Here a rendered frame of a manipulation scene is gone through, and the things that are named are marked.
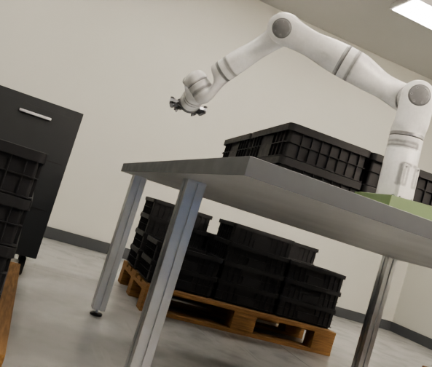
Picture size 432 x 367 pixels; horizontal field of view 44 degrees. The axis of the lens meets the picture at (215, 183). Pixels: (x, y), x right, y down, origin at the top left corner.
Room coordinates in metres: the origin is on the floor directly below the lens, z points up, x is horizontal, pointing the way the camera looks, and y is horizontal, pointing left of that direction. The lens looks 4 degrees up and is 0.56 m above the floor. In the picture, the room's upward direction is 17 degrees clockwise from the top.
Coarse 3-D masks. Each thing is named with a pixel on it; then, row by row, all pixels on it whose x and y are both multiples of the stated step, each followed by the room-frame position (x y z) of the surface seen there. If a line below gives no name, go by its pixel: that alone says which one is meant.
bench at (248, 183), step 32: (192, 160) 1.41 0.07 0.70; (224, 160) 1.16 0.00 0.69; (256, 160) 1.03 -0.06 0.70; (128, 192) 2.48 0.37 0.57; (192, 192) 1.59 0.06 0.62; (224, 192) 1.74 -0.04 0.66; (256, 192) 1.34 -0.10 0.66; (288, 192) 1.09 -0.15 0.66; (320, 192) 1.08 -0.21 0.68; (352, 192) 1.10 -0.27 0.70; (128, 224) 2.48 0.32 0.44; (192, 224) 1.60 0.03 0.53; (288, 224) 2.74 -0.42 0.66; (320, 224) 1.89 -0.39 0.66; (352, 224) 1.43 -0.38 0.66; (384, 224) 1.15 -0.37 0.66; (416, 224) 1.16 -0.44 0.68; (160, 256) 1.62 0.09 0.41; (384, 256) 2.94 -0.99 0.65; (416, 256) 2.05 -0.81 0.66; (96, 288) 2.51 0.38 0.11; (160, 288) 1.59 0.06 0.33; (384, 288) 2.91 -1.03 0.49; (160, 320) 1.60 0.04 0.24
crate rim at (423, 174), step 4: (372, 152) 1.75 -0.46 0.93; (372, 156) 1.75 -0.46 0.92; (376, 156) 1.74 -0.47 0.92; (380, 156) 1.75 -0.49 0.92; (376, 160) 1.74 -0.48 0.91; (380, 160) 1.75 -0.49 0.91; (420, 172) 1.78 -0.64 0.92; (424, 172) 1.79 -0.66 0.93; (420, 176) 1.79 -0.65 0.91; (424, 176) 1.79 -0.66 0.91; (428, 176) 1.79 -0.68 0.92
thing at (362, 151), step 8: (272, 128) 1.83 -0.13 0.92; (280, 128) 1.75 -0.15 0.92; (288, 128) 1.68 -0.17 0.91; (296, 128) 1.67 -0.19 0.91; (304, 128) 1.68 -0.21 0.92; (256, 136) 1.98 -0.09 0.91; (312, 136) 1.69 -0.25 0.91; (320, 136) 1.69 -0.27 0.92; (328, 136) 1.70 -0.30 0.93; (336, 144) 1.71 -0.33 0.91; (344, 144) 1.71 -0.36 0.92; (352, 144) 1.72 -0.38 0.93; (360, 152) 1.73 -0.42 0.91; (368, 152) 1.74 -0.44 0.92
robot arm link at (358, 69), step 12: (348, 60) 1.47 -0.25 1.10; (360, 60) 1.46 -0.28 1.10; (372, 60) 1.48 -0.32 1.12; (348, 72) 1.48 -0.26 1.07; (360, 72) 1.47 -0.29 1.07; (372, 72) 1.48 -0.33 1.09; (384, 72) 1.50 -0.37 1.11; (360, 84) 1.50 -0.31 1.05; (372, 84) 1.50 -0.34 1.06; (384, 84) 1.50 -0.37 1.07; (396, 84) 1.51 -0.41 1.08; (384, 96) 1.51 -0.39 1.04; (396, 96) 1.51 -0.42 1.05; (396, 108) 1.51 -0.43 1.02
